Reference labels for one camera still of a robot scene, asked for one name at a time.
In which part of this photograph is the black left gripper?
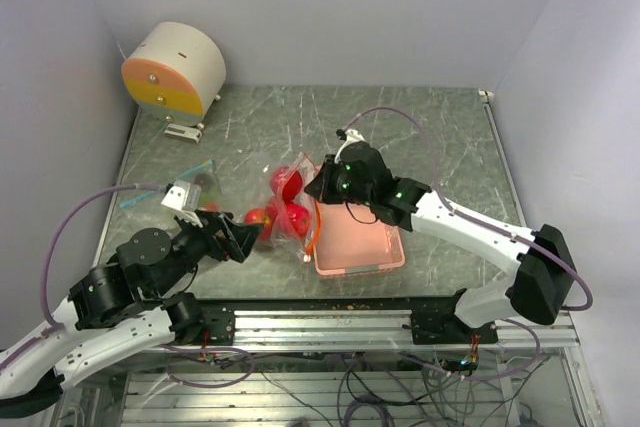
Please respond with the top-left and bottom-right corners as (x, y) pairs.
(150, 205), (265, 295)

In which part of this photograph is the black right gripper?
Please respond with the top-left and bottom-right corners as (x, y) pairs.
(304, 154), (374, 207)

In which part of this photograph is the yellow-red peach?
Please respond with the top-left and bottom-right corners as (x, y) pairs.
(244, 208), (273, 241)

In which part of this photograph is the red apple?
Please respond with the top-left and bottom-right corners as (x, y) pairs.
(270, 166), (304, 202)

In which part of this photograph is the red strawberry bunch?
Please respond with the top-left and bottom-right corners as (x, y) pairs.
(199, 202), (219, 212)

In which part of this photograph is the red tomato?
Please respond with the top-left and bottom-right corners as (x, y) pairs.
(277, 203), (311, 238)

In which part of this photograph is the clear red-zipper zip bag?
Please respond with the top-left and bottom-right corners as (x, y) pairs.
(241, 152), (322, 264)

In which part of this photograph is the green grape bunch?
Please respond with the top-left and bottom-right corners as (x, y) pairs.
(202, 187), (222, 202)

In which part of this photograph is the pink-red apple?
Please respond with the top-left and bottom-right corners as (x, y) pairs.
(265, 196), (282, 222)

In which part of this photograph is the clear blue-zipper zip bag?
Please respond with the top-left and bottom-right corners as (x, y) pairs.
(118, 159), (221, 209)

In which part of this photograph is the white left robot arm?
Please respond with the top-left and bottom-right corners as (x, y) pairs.
(1, 212), (263, 419)

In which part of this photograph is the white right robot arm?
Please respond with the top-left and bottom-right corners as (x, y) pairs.
(305, 141), (576, 343)

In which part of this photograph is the pink perforated plastic basket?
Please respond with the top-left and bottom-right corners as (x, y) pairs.
(302, 195), (405, 277)

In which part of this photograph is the round cream drawer cabinet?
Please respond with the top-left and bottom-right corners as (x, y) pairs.
(121, 21), (227, 127)

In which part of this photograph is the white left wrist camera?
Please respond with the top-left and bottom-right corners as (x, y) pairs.
(161, 180), (202, 227)

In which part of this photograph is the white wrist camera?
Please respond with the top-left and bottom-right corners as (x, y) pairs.
(335, 129), (365, 162)
(161, 180), (202, 227)

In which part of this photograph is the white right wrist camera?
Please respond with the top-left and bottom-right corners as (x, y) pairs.
(335, 129), (365, 162)

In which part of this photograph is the aluminium frame rail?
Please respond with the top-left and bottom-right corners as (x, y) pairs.
(187, 310), (580, 352)

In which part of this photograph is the small metal bracket block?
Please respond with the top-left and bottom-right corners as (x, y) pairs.
(164, 123), (204, 144)

